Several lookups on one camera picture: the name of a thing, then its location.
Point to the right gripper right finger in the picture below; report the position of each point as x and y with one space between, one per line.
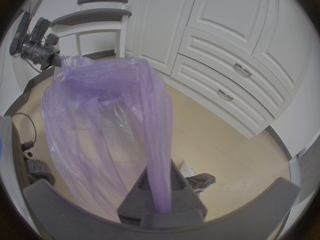
185 196

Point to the black plastic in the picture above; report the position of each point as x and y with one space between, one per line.
202 180

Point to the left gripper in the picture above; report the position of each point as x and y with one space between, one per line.
48 57

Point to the white wardrobe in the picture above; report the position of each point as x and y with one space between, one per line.
220 14

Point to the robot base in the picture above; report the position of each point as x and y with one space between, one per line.
18 159

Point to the purple plastic bag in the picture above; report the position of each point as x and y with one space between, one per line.
100 79

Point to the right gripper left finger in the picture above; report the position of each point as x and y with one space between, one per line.
136 201

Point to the white chair with grey seat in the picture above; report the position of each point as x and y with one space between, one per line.
100 12

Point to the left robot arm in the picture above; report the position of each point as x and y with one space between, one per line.
40 30

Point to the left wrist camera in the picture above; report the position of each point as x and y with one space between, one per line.
53 40

